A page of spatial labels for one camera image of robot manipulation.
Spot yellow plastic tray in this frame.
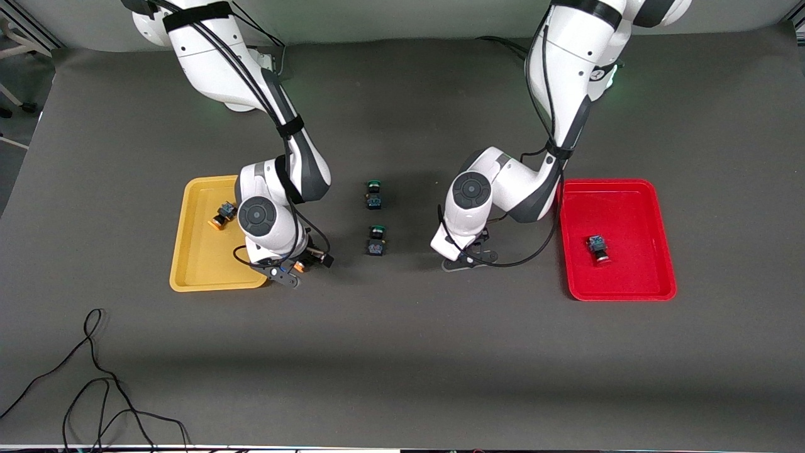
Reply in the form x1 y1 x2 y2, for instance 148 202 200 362
169 176 272 293

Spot dark grey table cover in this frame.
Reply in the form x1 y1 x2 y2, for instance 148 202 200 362
0 22 805 450

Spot red plastic tray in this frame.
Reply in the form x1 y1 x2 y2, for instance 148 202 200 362
558 179 678 302

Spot white wheeled stand leg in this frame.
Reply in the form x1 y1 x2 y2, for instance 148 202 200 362
0 81 37 115

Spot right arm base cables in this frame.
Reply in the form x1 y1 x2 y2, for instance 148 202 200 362
233 13 287 76

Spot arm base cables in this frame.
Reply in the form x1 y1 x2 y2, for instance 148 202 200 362
478 36 532 57
233 13 287 76

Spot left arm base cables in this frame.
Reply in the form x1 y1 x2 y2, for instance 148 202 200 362
478 36 532 57

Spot thin black loose cable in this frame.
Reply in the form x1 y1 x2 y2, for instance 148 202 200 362
62 377 191 453
0 308 157 453

